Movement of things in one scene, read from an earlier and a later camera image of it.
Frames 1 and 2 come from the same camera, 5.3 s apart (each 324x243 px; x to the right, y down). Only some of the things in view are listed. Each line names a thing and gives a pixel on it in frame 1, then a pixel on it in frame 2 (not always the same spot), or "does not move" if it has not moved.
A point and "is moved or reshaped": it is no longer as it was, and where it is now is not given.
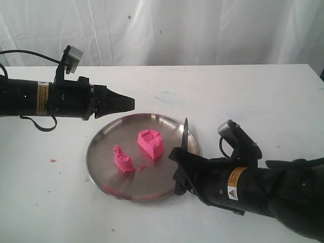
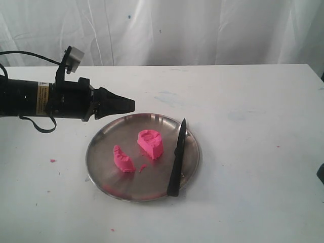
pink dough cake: x=151 y=140 does not move
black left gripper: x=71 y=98 does not move
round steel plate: x=128 y=157 does not move
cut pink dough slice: x=124 y=163 does not move
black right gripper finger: x=191 y=160 -> x=320 y=173
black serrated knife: x=185 y=141 is moved or reshaped
